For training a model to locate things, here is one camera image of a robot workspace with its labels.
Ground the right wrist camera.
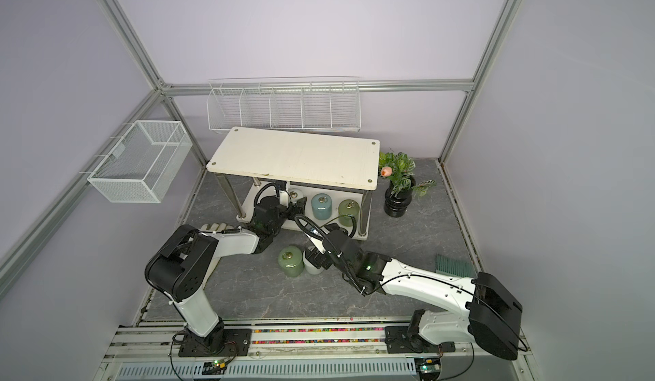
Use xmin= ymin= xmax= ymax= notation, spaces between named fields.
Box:
xmin=305 ymin=224 xmax=334 ymax=254

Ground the small blue tea canister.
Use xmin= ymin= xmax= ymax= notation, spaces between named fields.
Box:
xmin=311 ymin=193 xmax=333 ymax=221

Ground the white two-tier shelf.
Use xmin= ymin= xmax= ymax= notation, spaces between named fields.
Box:
xmin=206 ymin=127 xmax=380 ymax=240

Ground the potted green plant black vase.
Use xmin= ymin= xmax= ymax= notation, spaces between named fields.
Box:
xmin=378 ymin=152 xmax=436 ymax=218

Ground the small white tea canister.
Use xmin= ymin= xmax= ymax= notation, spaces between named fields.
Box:
xmin=288 ymin=188 xmax=306 ymax=203

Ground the cream green glove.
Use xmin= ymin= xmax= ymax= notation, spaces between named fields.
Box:
xmin=200 ymin=222 xmax=233 ymax=233

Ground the white mesh basket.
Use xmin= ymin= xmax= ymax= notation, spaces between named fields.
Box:
xmin=87 ymin=120 xmax=192 ymax=204

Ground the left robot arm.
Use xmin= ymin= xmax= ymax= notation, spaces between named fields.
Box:
xmin=144 ymin=182 xmax=307 ymax=356

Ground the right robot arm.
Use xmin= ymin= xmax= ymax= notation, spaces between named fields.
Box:
xmin=294 ymin=215 xmax=528 ymax=361

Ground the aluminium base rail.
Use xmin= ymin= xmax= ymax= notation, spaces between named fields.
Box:
xmin=94 ymin=317 xmax=540 ymax=380

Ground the large green tea canister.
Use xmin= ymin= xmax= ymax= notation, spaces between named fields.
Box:
xmin=277 ymin=246 xmax=305 ymax=278

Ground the large white tea canister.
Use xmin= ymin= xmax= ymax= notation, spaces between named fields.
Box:
xmin=303 ymin=247 xmax=323 ymax=275

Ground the small green tea canister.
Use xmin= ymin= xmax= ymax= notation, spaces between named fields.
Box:
xmin=339 ymin=199 xmax=360 ymax=228

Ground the white wire wall rack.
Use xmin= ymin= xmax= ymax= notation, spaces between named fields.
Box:
xmin=206 ymin=77 xmax=362 ymax=132

